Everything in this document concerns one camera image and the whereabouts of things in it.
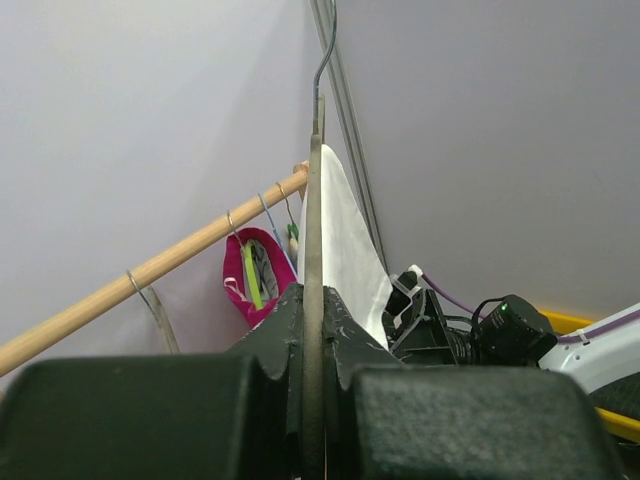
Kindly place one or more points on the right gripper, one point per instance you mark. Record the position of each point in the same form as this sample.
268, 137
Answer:
415, 328

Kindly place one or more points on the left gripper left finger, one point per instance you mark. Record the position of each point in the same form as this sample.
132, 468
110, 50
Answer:
230, 415

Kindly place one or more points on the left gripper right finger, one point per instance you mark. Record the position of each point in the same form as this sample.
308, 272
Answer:
388, 420

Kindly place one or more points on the white skirt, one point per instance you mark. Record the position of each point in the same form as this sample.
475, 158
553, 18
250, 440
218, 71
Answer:
351, 264

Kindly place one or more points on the grey hanger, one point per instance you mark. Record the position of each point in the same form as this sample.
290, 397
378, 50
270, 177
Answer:
312, 438
156, 308

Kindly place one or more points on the lime green hanger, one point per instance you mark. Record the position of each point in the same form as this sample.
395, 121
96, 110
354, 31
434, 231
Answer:
251, 276

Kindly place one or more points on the magenta pleated skirt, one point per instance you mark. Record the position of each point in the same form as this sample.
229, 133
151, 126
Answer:
256, 272

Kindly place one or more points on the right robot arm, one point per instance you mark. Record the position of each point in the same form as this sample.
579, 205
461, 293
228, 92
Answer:
515, 334

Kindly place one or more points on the dark green hanger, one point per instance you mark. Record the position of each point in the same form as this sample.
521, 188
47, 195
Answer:
293, 234

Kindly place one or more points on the yellow plastic crate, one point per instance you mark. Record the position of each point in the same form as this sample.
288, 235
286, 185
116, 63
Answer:
595, 354

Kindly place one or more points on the wooden clothes rack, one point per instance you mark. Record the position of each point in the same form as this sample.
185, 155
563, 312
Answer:
30, 344

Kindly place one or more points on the light blue wire hanger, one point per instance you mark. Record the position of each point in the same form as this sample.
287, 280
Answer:
276, 234

